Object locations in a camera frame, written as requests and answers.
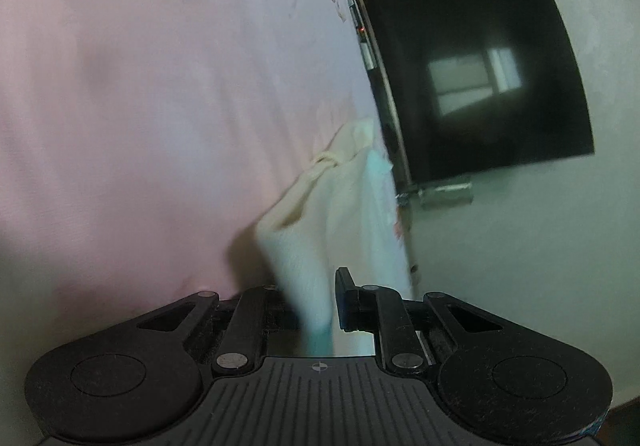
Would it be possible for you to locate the white knitted sweater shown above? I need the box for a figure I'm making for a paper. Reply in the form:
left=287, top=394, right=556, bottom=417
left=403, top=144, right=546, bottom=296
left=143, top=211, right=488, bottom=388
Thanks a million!
left=256, top=118, right=413, bottom=356

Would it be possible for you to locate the pink floral bed sheet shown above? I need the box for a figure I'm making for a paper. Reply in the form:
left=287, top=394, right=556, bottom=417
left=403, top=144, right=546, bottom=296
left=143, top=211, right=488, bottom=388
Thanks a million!
left=0, top=0, right=417, bottom=358

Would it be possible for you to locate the large black curved television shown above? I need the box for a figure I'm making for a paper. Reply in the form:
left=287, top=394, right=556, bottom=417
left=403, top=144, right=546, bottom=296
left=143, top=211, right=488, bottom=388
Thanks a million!
left=360, top=0, right=594, bottom=184

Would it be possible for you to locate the silver set-top box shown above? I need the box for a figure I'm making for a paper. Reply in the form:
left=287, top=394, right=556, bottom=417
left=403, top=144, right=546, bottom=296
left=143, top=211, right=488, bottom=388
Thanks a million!
left=348, top=0, right=376, bottom=71

